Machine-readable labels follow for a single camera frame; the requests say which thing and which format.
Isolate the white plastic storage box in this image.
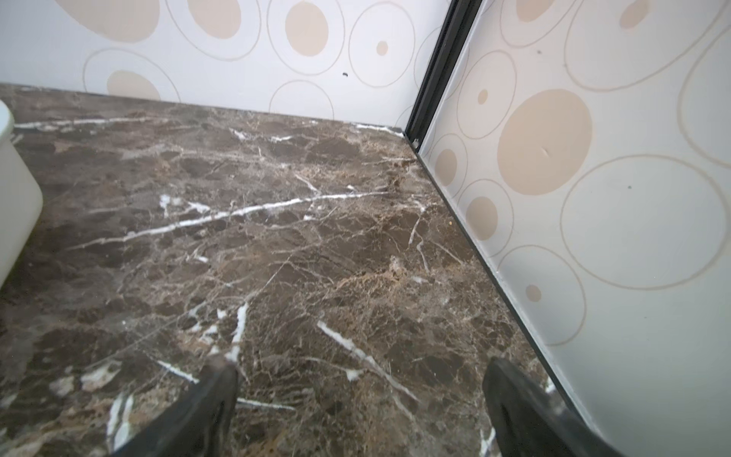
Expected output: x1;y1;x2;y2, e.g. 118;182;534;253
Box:
0;102;43;284

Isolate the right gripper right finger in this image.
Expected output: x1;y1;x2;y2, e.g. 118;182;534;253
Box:
483;358;620;456

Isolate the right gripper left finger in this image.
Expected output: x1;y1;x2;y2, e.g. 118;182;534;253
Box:
113;355;240;457

